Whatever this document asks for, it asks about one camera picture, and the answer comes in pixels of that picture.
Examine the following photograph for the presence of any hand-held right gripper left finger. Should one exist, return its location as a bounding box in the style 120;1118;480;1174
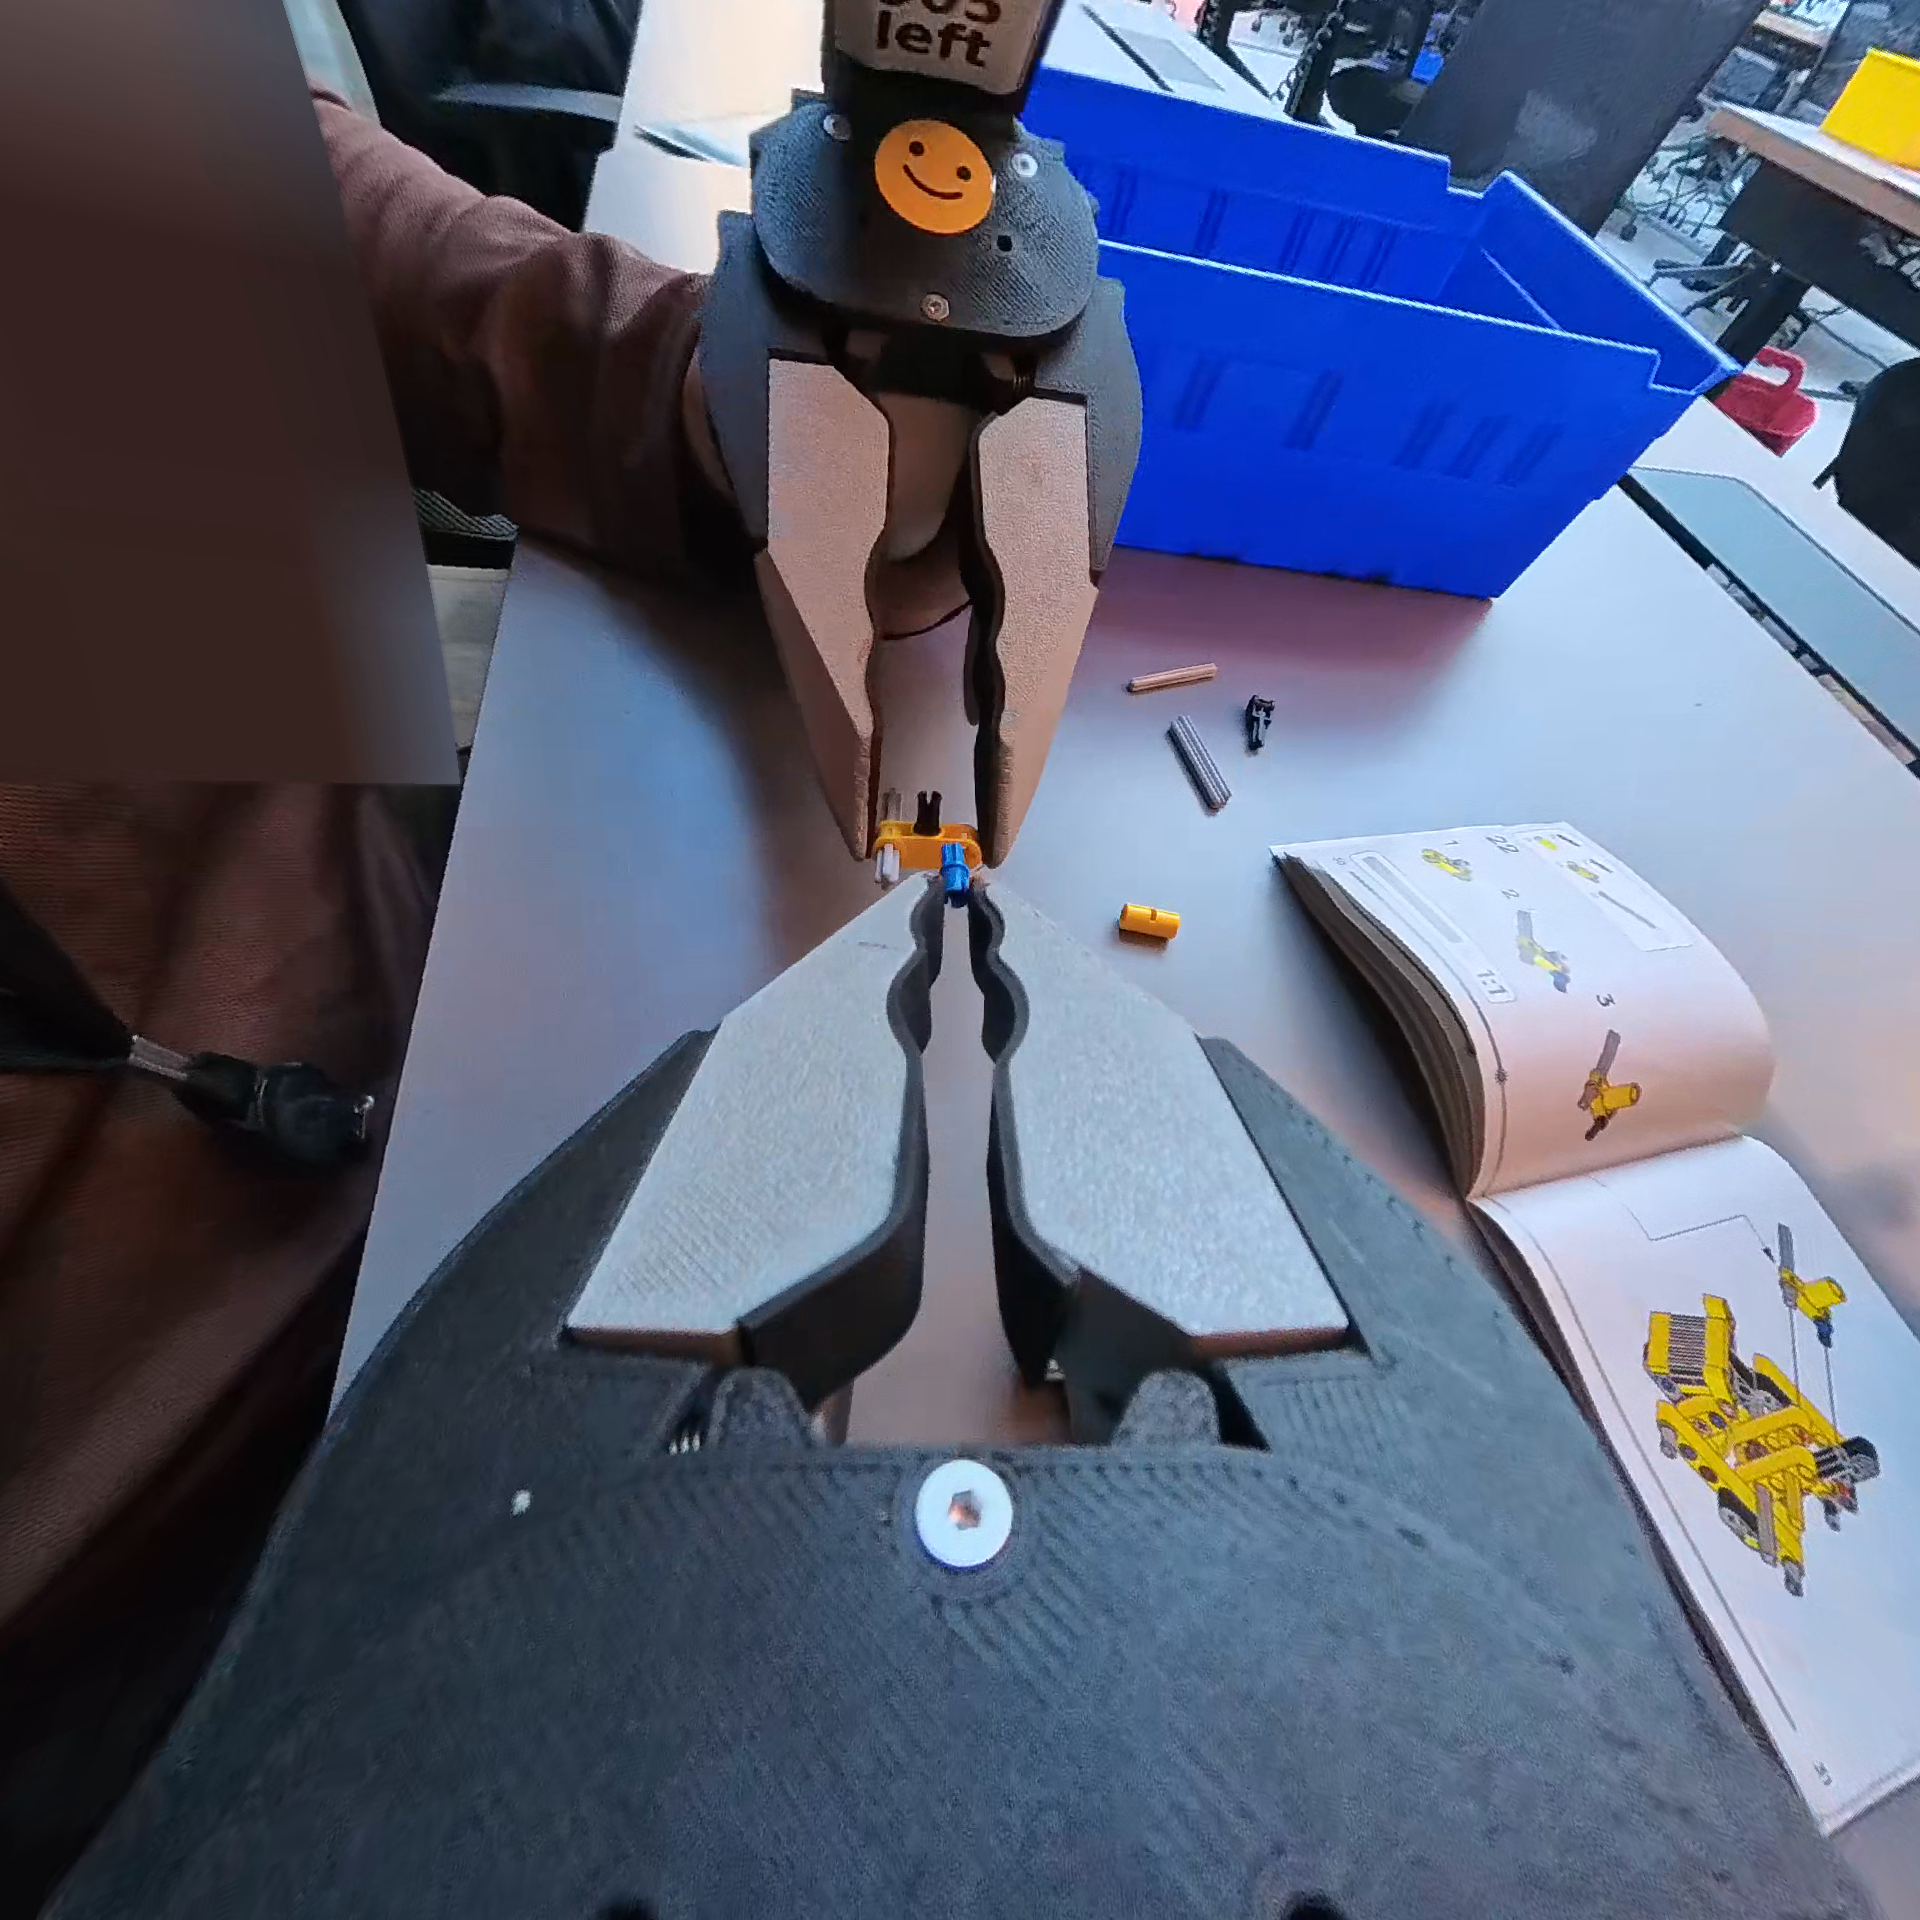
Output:
567;884;953;1414

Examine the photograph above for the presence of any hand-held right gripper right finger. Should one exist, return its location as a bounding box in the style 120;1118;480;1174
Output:
969;884;1354;1445

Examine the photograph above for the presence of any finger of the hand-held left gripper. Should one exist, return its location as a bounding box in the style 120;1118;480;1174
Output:
957;393;1112;872
754;349;899;861

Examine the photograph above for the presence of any yellow lego piece with axle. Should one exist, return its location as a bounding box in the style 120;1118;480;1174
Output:
867;787;992;880

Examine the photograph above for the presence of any person's left forearm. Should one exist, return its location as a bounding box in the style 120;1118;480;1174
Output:
309;88;769;600

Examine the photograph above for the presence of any lego instruction booklet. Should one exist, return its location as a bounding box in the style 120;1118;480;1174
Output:
1269;823;1920;1837

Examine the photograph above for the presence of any blue plastic bin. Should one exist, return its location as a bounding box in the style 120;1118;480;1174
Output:
1019;63;1742;600

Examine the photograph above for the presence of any black office chair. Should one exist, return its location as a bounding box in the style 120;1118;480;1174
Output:
338;0;648;224
1817;360;1920;524
1401;0;1773;190

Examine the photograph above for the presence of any person's brown clothing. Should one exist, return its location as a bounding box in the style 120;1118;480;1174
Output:
0;779;459;1650

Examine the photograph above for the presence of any red object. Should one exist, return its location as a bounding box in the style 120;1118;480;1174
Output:
1708;346;1817;453

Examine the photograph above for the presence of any wooden desk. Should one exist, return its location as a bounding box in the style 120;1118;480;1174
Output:
1702;96;1920;360

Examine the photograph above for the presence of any yellow plastic bin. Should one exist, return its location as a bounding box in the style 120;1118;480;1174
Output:
1823;46;1920;170

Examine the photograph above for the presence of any black strap with buckle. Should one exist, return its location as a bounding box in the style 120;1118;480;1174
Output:
0;885;376;1165

